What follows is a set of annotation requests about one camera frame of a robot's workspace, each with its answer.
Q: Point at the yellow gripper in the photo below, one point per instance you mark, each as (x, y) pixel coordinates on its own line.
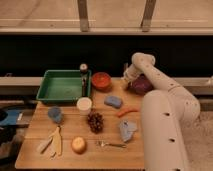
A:
(124, 83)

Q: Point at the blue plastic cup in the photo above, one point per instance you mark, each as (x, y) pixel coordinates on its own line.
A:
(55, 114)

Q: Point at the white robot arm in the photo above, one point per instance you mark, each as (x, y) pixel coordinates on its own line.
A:
(162, 111)

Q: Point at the green plastic tray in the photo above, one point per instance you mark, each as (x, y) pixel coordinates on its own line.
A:
(63, 86)

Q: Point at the purple bowl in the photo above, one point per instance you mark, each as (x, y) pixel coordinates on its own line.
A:
(141, 85)

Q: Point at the blue sponge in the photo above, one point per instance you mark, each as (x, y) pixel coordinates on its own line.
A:
(113, 101)

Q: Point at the red bowl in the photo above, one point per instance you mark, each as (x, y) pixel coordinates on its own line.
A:
(101, 80)

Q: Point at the orange carrot toy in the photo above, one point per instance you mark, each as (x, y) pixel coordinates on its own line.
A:
(124, 111)

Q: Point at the white plastic cup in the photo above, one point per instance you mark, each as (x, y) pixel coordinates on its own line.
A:
(84, 105)

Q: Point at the grey blue cloth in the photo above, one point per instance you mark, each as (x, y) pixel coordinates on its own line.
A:
(127, 129)

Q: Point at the dark grape bunch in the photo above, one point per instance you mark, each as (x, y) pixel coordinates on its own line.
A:
(95, 122)

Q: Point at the metal fork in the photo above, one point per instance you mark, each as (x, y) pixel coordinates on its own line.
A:
(103, 143)

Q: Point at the yellow apple toy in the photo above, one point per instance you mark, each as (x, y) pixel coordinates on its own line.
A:
(78, 145)

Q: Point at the blue object at left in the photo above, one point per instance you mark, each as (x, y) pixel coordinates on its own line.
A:
(12, 118)

